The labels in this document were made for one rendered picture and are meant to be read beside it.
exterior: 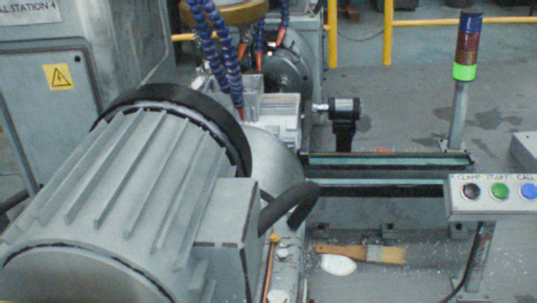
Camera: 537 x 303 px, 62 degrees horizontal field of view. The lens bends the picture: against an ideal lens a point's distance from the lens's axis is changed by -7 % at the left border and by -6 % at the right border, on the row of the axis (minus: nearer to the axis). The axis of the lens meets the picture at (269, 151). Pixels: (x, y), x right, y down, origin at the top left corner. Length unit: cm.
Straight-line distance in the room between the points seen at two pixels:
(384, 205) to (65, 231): 86
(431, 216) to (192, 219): 83
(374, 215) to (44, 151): 74
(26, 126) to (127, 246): 74
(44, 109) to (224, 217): 68
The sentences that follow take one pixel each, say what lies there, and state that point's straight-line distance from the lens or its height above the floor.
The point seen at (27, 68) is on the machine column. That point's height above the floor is 127.
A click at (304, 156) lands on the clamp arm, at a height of 102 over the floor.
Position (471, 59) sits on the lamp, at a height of 109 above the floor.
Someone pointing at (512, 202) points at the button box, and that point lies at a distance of 87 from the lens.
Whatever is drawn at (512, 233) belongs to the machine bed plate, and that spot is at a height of 80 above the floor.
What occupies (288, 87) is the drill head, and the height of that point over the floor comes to 105.
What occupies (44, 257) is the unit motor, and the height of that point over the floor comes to 134.
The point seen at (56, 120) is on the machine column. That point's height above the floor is 116.
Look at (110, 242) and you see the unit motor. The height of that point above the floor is 135.
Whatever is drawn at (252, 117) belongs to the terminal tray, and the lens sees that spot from 101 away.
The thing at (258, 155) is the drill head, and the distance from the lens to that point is 76.
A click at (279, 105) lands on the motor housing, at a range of 102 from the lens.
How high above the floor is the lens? 155
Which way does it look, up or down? 32 degrees down
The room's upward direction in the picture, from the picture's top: 4 degrees counter-clockwise
